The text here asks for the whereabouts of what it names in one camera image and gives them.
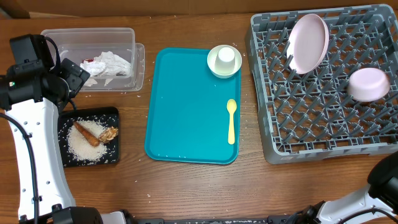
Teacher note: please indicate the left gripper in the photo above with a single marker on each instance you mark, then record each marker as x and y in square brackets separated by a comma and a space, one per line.
[75, 75]

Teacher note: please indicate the red silver snack wrapper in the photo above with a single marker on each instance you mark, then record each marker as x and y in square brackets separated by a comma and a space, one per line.
[88, 60]

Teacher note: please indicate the white napkin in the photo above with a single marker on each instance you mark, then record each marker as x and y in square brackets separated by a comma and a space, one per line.
[107, 63]

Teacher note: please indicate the brown walnut cookie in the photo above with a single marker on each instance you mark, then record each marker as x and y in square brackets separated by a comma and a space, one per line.
[108, 135]

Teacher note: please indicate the orange carrot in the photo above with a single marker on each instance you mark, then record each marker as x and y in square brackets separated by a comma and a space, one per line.
[91, 139]

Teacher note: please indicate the pale green bowl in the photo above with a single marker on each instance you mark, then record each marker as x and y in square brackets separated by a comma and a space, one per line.
[212, 57]

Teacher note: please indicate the white cup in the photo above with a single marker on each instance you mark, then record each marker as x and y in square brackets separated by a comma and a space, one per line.
[225, 60]

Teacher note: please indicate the yellow plastic spoon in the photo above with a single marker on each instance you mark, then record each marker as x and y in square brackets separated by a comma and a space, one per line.
[231, 108]

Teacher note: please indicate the large white plate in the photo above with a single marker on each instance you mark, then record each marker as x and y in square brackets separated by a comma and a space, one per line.
[308, 43]

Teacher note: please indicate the pink bowl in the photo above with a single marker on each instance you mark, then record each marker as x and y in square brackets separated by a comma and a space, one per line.
[368, 84]

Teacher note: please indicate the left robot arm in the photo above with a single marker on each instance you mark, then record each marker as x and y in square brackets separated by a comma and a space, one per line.
[33, 93]

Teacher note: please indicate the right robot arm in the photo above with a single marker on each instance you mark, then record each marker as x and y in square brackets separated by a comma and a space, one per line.
[377, 199]

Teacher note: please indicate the grey dishwasher rack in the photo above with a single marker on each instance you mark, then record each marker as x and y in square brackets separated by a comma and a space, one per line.
[311, 117]

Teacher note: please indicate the small white tissue piece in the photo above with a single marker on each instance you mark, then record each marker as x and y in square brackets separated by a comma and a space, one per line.
[97, 83]

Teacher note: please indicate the clear plastic bin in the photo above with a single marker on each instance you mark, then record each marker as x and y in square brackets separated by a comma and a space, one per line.
[77, 44]

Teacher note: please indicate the black plastic tray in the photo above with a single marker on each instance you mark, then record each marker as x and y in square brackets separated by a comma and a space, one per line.
[89, 112]

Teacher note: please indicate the pile of rice grains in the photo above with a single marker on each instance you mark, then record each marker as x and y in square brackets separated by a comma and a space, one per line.
[75, 149]

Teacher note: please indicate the teal plastic tray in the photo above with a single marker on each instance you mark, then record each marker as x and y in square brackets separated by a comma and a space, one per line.
[188, 120]

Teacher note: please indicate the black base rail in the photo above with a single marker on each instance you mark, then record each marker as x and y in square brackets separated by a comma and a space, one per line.
[273, 219]

